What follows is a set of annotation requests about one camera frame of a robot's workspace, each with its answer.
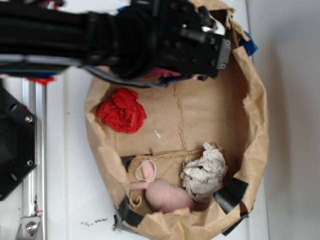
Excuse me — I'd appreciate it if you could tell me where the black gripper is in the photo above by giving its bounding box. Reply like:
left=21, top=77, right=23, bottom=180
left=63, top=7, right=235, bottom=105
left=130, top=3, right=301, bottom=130
left=153, top=0, right=231, bottom=78

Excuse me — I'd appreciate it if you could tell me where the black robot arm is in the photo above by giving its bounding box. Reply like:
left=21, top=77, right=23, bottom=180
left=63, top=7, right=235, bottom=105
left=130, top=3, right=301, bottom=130
left=0, top=0, right=231, bottom=85

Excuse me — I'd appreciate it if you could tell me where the blue tape strip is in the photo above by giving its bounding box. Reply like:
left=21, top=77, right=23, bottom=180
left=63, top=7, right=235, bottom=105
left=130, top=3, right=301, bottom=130
left=239, top=31, right=259, bottom=57

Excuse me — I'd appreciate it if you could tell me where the brown paper bag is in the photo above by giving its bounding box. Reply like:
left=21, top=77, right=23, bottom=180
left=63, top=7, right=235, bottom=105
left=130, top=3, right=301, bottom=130
left=85, top=0, right=269, bottom=240

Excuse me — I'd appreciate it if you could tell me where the crumpled red paper ball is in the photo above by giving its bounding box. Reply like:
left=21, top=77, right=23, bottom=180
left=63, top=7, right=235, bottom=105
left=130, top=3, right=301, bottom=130
left=96, top=87, right=147, bottom=134

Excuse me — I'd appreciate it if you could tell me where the small white paper scrap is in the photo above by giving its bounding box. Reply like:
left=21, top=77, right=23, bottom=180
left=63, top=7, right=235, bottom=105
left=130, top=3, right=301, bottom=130
left=153, top=130, right=162, bottom=139

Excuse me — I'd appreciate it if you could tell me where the crumpled white paper ball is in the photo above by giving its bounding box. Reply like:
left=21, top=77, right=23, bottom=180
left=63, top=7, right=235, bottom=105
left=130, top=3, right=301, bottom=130
left=180, top=142, right=228, bottom=203

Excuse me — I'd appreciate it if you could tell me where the pink plush toy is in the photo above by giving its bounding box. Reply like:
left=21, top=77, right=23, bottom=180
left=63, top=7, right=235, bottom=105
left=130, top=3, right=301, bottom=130
left=129, top=160, right=194, bottom=214

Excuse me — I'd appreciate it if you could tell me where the aluminium extrusion rail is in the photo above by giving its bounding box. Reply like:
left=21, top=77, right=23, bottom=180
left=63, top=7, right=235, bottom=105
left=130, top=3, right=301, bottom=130
left=15, top=77, right=47, bottom=240

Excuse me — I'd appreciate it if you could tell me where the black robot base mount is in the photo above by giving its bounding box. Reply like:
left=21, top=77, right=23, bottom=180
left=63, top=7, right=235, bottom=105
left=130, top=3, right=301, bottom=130
left=0, top=80, right=37, bottom=201

